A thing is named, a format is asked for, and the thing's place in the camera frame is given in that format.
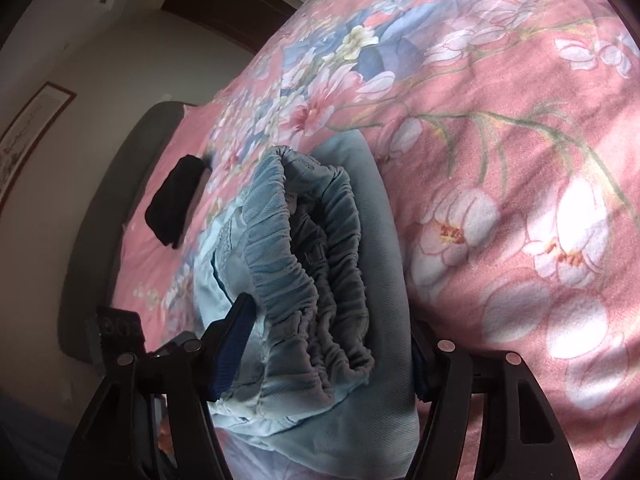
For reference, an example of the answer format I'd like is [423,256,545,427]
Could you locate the light blue denim pants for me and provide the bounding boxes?
[193,130,419,479]

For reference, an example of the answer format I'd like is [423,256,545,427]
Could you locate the gloved left hand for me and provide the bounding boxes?
[157,396,175,456]

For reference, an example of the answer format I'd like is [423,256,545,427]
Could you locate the dark grey headboard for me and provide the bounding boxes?
[56,101,186,364]

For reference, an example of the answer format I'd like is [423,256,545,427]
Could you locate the black folded garment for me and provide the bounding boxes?
[144,155,212,249]

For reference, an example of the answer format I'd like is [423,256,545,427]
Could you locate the pink floral bed sheet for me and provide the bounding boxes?
[109,0,640,480]

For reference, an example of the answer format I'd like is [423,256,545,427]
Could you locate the dark wooden door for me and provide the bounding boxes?
[162,0,295,54]

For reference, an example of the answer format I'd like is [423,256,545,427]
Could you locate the framed wall picture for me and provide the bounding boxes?
[0,81,76,207]

